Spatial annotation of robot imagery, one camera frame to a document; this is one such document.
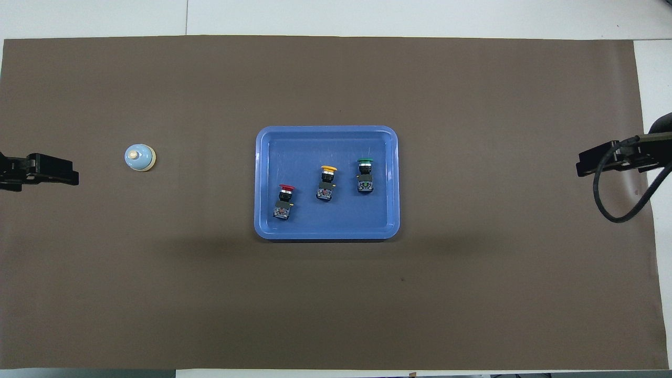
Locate yellow push button switch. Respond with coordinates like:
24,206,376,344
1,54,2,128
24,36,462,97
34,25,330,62
316,165,338,202

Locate light blue desk bell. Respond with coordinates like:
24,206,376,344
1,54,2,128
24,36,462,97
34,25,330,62
124,143,156,172

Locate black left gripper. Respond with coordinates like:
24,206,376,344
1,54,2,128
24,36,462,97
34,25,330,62
0,152,79,192

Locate red push button switch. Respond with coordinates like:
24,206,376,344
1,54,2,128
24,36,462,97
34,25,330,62
273,184,296,221

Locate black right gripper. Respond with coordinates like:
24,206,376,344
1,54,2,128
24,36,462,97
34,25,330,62
576,140,672,177

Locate blue plastic tray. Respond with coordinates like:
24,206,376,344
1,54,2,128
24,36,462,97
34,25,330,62
254,125,401,241

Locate brown table mat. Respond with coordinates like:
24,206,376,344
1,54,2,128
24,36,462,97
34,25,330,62
0,35,670,371

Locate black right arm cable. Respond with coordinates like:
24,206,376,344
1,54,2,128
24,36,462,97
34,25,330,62
592,134,672,224

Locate green push button switch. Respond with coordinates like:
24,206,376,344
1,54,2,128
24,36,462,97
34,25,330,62
356,158,375,194

